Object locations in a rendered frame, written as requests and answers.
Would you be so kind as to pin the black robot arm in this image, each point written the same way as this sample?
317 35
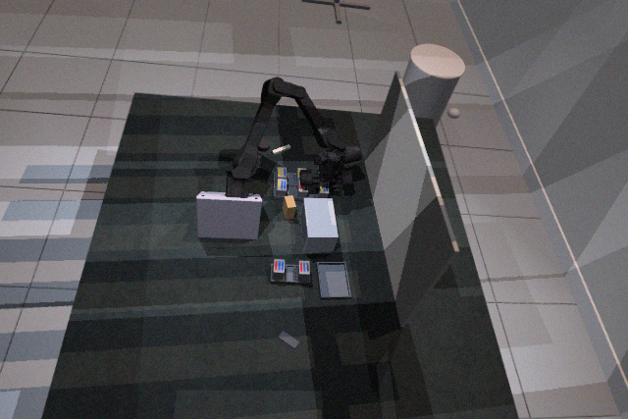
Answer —
247 158

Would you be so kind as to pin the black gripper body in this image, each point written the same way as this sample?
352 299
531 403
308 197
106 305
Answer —
325 176

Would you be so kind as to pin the brown rectangular block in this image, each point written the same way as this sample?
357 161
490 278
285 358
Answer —
289 207

